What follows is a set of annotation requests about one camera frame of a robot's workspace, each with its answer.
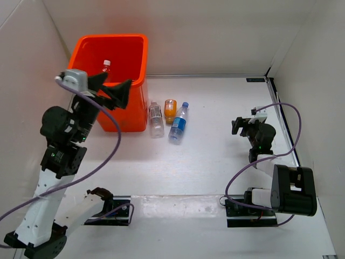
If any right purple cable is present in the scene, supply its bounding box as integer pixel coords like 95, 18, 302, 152
219, 101, 302, 227

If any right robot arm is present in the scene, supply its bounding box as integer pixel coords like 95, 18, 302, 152
231, 117, 317, 216

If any clear bottle white cap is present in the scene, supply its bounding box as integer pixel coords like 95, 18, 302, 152
102, 59, 111, 83

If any orange plastic bin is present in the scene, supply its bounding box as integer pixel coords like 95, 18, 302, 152
68, 34, 148, 132

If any orange juice bottle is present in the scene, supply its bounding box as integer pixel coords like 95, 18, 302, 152
164, 99, 177, 125

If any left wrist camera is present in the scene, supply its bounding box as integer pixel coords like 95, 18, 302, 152
54, 69, 88, 93

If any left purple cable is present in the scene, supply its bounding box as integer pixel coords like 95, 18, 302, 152
0, 78, 135, 249

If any purple cable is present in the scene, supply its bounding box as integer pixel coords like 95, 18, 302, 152
0, 78, 135, 249
219, 101, 302, 227

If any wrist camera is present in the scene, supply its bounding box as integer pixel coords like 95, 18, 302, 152
54, 69, 88, 93
249, 106, 267, 124

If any blue label water bottle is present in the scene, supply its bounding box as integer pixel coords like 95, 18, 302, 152
168, 102, 189, 145

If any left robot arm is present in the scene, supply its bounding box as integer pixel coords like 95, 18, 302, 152
1, 69, 134, 258

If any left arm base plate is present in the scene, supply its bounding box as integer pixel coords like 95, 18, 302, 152
84, 196, 133, 227

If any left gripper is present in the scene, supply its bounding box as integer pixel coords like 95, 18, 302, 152
74, 72, 133, 141

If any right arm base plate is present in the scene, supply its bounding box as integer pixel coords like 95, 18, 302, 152
223, 198, 278, 228

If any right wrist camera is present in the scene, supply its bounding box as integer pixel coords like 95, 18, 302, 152
249, 106, 267, 124

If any clear bottle white label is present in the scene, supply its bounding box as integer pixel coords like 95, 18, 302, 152
148, 101, 164, 138

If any black logo sticker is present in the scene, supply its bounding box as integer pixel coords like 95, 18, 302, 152
246, 78, 266, 83

